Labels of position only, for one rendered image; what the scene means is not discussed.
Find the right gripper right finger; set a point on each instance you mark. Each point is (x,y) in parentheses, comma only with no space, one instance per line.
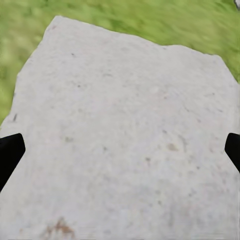
(232,148)

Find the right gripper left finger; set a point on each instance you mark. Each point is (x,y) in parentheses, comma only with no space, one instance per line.
(12,149)

